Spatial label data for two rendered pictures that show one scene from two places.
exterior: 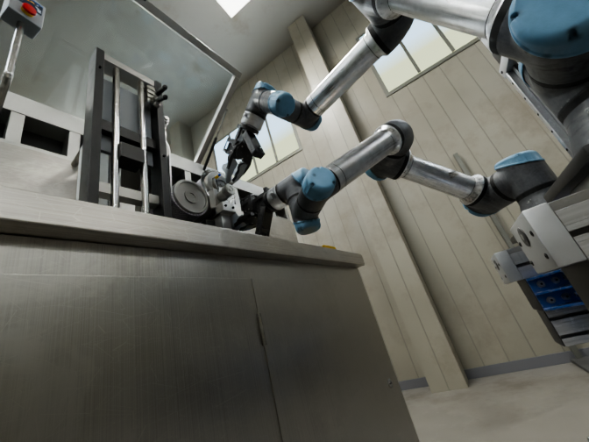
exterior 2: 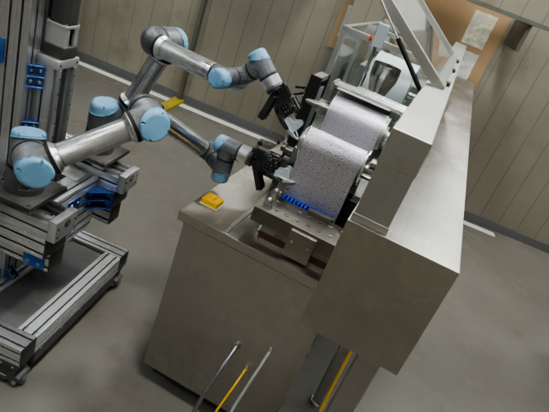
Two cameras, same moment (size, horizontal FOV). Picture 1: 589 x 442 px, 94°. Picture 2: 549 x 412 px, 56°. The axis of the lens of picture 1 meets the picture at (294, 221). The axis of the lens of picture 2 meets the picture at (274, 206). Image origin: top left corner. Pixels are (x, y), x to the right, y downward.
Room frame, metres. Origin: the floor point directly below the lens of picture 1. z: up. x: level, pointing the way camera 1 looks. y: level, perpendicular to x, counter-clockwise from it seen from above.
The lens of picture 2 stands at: (2.63, -0.48, 1.90)
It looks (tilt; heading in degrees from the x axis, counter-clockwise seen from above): 26 degrees down; 159
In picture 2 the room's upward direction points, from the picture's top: 21 degrees clockwise
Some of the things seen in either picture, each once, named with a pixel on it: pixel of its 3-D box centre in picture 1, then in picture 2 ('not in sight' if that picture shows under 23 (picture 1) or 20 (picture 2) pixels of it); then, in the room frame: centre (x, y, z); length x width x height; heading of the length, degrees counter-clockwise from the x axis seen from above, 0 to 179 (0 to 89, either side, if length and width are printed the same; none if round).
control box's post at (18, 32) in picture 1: (15, 47); (367, 67); (0.39, 0.56, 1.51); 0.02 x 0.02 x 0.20
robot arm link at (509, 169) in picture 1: (521, 174); (28, 146); (0.84, -0.75, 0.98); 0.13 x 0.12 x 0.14; 18
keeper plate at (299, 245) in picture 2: not in sight; (299, 247); (1.16, 0.23, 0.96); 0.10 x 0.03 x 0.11; 57
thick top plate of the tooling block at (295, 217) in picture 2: not in sight; (306, 228); (1.07, 0.26, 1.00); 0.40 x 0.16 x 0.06; 57
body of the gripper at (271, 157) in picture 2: (259, 207); (264, 162); (0.82, 0.10, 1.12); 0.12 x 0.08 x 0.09; 57
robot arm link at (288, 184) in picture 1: (296, 186); (228, 147); (0.73, -0.03, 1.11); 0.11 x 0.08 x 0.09; 57
